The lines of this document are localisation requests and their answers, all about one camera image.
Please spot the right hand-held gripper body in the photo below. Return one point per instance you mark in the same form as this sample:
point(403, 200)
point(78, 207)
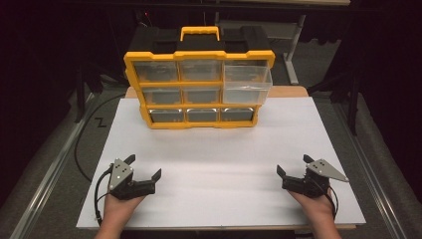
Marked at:
point(312, 182)

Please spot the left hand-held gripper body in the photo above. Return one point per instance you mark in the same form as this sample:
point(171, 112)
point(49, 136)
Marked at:
point(121, 176)

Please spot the person's right hand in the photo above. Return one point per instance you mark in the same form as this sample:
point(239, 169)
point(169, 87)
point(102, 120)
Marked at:
point(316, 207)

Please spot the person's left hand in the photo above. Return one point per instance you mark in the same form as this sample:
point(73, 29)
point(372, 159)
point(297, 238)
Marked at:
point(117, 207)

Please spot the white table board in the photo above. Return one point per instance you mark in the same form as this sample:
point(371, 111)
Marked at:
point(212, 166)

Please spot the set of clear plastic drawers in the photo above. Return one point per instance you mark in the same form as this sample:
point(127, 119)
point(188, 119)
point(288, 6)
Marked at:
point(166, 96)

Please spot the black stand leg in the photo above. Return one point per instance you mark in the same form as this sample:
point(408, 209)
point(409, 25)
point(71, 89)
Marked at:
point(351, 99)
point(79, 93)

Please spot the large clear plastic drawer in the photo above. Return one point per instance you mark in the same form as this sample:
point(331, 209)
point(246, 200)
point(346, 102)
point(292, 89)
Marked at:
point(247, 84)

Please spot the grey metal stand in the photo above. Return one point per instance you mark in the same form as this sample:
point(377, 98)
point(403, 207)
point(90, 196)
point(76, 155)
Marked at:
point(293, 49)

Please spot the yellow and black organizer cabinet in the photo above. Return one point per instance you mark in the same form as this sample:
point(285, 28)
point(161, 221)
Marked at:
point(199, 55)

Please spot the aluminium floor rail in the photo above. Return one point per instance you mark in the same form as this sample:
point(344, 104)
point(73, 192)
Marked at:
point(49, 176)
point(371, 172)

